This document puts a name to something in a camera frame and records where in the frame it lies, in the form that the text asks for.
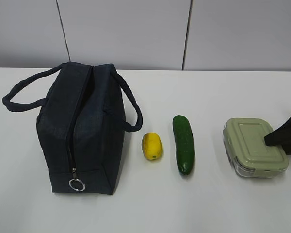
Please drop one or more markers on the green cucumber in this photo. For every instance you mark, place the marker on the green cucumber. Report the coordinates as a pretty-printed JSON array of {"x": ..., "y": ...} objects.
[{"x": 184, "y": 143}]

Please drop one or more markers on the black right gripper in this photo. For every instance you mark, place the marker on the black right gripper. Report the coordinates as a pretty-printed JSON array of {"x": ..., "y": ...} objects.
[{"x": 281, "y": 136}]

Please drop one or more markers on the glass container green lid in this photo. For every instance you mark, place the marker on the glass container green lid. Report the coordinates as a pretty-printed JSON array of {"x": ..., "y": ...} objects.
[{"x": 247, "y": 151}]

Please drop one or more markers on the yellow lemon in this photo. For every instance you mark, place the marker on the yellow lemon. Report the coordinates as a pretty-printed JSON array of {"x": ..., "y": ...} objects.
[{"x": 152, "y": 146}]

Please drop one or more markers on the dark navy lunch bag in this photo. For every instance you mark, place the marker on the dark navy lunch bag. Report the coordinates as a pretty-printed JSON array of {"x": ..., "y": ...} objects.
[{"x": 82, "y": 124}]

